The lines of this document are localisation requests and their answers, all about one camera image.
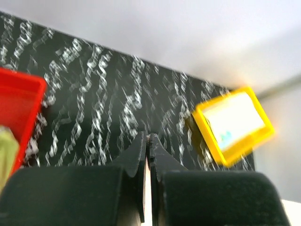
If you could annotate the red plastic bin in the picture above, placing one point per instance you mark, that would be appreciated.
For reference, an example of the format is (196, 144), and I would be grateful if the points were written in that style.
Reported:
(21, 95)

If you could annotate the yellow plastic tray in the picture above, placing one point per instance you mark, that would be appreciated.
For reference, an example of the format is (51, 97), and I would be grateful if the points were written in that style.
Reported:
(244, 146)

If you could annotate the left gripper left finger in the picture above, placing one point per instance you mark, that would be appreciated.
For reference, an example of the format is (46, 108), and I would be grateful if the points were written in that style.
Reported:
(107, 195)

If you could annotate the yellow green towel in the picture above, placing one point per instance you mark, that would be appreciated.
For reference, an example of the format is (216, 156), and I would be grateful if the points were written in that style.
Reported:
(233, 119)

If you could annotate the olive yellow towel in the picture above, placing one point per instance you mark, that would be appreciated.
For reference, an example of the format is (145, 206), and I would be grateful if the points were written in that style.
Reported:
(9, 147)

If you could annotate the right aluminium frame post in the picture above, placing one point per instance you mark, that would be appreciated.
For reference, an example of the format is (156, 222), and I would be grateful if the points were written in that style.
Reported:
(281, 88)

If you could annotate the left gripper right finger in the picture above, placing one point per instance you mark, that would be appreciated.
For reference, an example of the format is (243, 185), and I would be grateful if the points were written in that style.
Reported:
(182, 197)

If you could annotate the pink towel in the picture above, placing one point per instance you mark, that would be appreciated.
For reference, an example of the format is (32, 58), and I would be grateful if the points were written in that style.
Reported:
(147, 188)

